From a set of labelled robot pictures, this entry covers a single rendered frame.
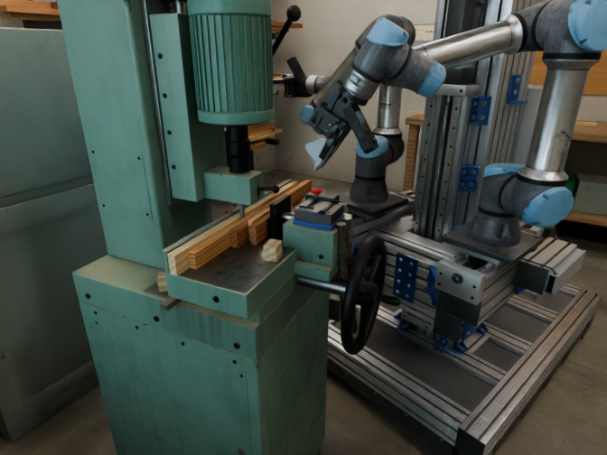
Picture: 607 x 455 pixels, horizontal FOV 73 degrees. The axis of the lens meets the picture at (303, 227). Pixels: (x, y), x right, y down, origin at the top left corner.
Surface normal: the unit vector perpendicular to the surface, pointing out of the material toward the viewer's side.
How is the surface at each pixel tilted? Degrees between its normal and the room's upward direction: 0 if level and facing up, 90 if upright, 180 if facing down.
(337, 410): 0
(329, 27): 90
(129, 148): 90
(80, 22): 90
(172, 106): 90
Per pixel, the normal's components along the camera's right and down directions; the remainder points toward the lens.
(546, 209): 0.20, 0.50
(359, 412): 0.00, -0.92
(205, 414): -0.43, 0.36
